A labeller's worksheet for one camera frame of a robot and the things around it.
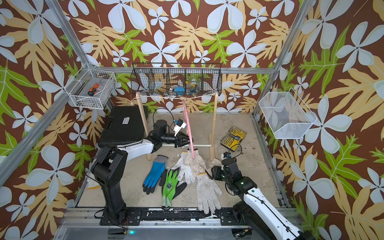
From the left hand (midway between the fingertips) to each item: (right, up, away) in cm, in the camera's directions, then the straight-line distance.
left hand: (192, 138), depth 83 cm
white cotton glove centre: (-6, -19, +7) cm, 21 cm away
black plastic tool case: (-49, +7, +22) cm, 54 cm away
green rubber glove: (-12, -28, 0) cm, 30 cm away
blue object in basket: (-8, +30, +11) cm, 33 cm away
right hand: (+12, -17, 0) cm, 21 cm away
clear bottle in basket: (+1, +34, +15) cm, 37 cm away
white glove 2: (-58, -26, +2) cm, 63 cm away
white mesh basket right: (+53, +13, -1) cm, 55 cm away
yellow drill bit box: (+28, -2, +19) cm, 34 cm away
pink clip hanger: (-2, +6, -12) cm, 14 cm away
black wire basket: (-10, +38, +16) cm, 43 cm away
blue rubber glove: (-21, -19, +6) cm, 29 cm away
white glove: (+2, -16, +6) cm, 17 cm away
